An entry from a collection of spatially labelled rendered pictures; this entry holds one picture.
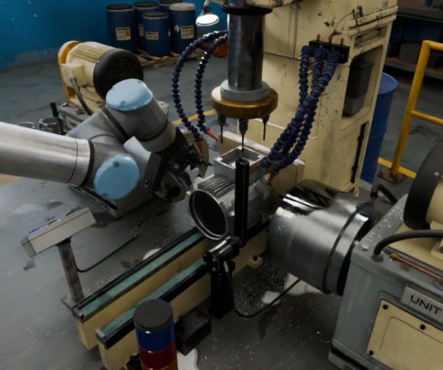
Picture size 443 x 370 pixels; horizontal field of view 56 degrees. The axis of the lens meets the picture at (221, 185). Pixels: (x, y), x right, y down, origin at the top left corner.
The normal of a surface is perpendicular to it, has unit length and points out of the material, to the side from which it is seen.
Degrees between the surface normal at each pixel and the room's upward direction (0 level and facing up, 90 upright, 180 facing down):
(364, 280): 89
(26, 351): 0
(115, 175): 93
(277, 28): 90
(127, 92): 25
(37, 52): 90
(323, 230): 43
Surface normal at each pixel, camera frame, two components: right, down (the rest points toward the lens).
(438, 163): -0.33, -0.55
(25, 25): 0.62, 0.42
